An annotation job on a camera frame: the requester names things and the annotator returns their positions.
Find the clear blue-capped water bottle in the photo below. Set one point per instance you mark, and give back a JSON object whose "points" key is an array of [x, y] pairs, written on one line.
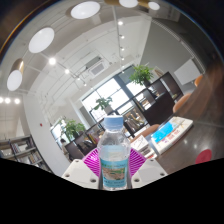
{"points": [[114, 160]]}

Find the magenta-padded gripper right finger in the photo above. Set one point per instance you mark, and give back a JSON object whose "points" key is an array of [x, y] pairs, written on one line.
{"points": [[148, 172]]}

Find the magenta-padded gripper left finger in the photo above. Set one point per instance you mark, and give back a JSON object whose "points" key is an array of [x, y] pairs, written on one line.
{"points": [[80, 172]]}

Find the blue-covered book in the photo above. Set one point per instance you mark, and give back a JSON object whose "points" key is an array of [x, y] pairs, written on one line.
{"points": [[171, 133]]}

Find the stack of books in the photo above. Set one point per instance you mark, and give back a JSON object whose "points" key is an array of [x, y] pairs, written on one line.
{"points": [[141, 145]]}

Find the ceiling air conditioner unit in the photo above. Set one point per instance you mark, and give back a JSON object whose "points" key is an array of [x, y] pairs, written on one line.
{"points": [[97, 68]]}

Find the orange chairs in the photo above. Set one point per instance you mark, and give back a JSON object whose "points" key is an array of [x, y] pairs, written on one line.
{"points": [[181, 102]]}

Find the ceiling lights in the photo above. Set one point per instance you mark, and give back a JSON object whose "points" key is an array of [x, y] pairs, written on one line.
{"points": [[41, 40]]}

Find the white board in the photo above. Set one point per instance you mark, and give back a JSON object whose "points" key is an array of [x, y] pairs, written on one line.
{"points": [[187, 71]]}

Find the black open shelf unit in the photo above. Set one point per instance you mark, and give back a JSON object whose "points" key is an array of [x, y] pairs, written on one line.
{"points": [[160, 106]]}

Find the person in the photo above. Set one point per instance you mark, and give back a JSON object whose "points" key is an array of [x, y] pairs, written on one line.
{"points": [[64, 146]]}

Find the tall bookshelf with books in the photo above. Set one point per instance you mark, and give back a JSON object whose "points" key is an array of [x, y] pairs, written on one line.
{"points": [[23, 151]]}

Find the green potted plant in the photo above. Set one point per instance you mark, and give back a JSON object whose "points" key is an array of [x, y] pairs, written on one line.
{"points": [[103, 103], [72, 128], [141, 74]]}

